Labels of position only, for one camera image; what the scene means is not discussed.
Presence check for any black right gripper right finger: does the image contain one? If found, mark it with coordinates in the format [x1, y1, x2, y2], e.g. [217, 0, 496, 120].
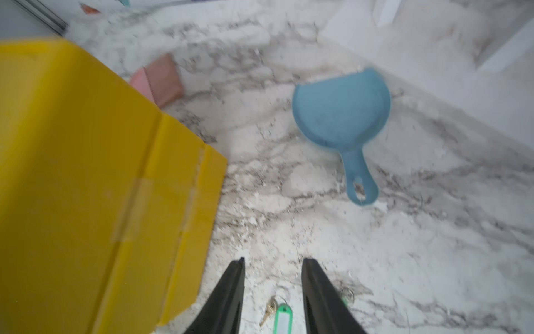
[301, 258, 366, 334]

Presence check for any yellow plastic drawer box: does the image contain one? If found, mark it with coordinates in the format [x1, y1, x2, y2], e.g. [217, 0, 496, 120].
[1, 38, 227, 333]

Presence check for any key with green tag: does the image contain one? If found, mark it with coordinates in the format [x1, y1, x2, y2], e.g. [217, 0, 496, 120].
[259, 295, 293, 334]
[339, 287, 355, 308]

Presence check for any white stepped plant stand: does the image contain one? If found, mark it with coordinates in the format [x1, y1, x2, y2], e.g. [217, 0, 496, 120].
[321, 1, 533, 146]

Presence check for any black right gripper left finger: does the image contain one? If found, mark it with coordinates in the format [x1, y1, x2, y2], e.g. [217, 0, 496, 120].
[184, 257, 246, 334]

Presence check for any blue plastic dustpan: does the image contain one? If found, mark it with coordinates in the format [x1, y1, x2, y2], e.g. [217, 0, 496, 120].
[292, 68, 392, 206]

